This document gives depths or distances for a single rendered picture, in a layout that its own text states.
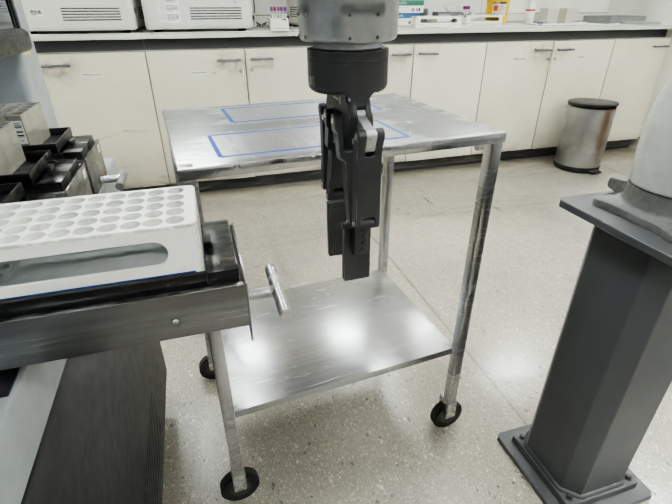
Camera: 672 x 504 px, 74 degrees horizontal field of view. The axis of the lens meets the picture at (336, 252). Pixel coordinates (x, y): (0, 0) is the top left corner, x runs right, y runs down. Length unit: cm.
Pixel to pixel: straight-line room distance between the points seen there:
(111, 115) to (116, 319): 240
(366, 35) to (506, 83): 304
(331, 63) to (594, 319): 77
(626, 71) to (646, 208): 321
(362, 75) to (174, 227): 21
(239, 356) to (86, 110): 196
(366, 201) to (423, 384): 110
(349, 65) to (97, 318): 31
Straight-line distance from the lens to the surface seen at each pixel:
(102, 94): 279
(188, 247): 42
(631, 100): 422
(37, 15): 280
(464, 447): 134
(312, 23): 42
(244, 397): 105
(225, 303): 43
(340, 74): 41
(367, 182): 42
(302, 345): 115
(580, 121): 349
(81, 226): 44
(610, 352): 102
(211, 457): 132
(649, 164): 91
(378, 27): 41
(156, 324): 44
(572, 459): 122
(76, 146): 91
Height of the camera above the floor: 103
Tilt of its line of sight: 29 degrees down
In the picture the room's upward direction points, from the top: straight up
